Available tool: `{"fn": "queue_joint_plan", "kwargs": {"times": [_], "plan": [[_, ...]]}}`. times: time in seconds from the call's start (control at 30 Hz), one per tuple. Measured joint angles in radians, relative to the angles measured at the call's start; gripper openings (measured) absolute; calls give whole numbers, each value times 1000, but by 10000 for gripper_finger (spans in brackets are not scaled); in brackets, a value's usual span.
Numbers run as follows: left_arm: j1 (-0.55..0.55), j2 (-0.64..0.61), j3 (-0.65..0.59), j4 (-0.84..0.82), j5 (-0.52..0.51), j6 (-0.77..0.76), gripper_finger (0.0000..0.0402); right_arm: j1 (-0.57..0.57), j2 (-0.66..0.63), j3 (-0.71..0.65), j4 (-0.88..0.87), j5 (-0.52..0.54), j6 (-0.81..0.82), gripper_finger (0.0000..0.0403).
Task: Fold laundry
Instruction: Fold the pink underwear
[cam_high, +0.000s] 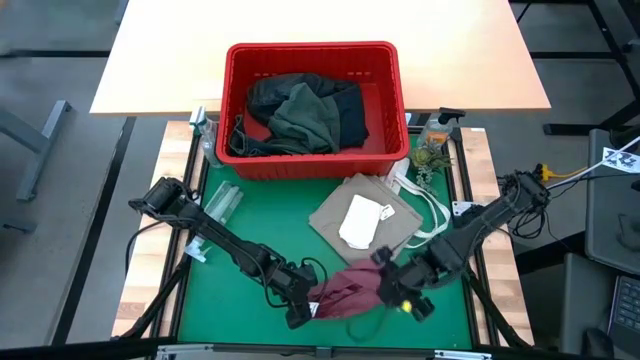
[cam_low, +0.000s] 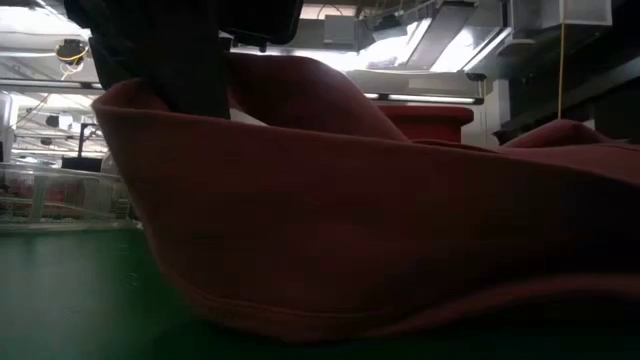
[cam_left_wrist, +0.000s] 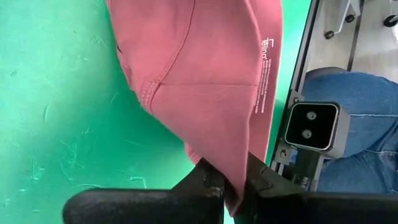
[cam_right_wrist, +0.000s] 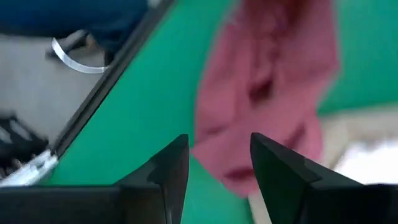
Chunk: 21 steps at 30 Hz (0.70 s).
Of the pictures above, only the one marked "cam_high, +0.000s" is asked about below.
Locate light wooden table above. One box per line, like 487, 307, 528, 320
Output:
89, 0, 552, 117

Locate grey desk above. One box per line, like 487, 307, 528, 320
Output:
584, 127, 640, 276

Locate maroon garment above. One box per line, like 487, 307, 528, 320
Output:
307, 258, 390, 321

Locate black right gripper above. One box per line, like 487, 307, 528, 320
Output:
370, 244, 441, 324

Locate black metal bar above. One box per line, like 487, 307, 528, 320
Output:
52, 116, 137, 346

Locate white garment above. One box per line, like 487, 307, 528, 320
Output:
338, 194, 385, 251

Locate black table leg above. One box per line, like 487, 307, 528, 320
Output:
509, 0, 640, 137

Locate green table mat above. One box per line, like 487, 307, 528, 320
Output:
177, 133, 475, 350

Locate grey metal table leg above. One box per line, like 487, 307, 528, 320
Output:
0, 99, 75, 202

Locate white marker paper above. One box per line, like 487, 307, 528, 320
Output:
602, 146, 640, 175

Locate silver frame bracket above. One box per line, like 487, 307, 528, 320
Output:
157, 343, 214, 360
433, 349, 492, 360

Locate cream tote bag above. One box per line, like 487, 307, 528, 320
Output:
383, 158, 453, 250

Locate black computer mouse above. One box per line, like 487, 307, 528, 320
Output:
581, 327, 616, 360

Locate dark keyboard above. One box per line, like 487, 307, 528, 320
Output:
607, 274, 640, 346

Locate black garment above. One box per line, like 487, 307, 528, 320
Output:
228, 73, 371, 157

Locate red plastic laundry basket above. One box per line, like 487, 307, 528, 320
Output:
215, 41, 412, 181

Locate dark green garment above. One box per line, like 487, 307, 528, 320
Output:
267, 82, 342, 155

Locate white cable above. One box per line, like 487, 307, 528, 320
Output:
547, 134, 640, 192

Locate yellow cable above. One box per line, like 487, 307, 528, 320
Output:
537, 163, 590, 182

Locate black cable bundle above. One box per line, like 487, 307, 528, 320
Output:
509, 199, 551, 240

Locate orange label spray bottle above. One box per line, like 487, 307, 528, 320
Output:
417, 107, 466, 150

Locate beige shorts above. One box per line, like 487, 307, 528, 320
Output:
308, 173, 425, 266

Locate clear plastic spray bottle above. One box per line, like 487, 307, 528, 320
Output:
189, 105, 225, 169
184, 180, 245, 264

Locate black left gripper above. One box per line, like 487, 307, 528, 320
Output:
269, 262, 320, 331

